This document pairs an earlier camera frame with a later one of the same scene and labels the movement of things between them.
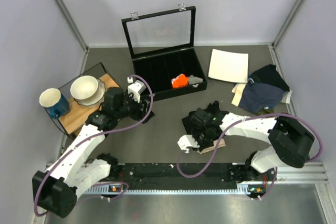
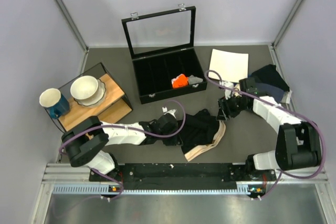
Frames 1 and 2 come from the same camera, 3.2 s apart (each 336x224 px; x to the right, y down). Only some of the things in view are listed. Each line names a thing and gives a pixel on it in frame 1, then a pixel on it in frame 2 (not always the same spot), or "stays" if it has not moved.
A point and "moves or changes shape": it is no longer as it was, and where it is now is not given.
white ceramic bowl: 83,87 stays
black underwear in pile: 268,75 stays
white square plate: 229,66 stays
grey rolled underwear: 192,80 stays
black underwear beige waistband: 187,123 moves or changes shape
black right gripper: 202,146 → 224,104
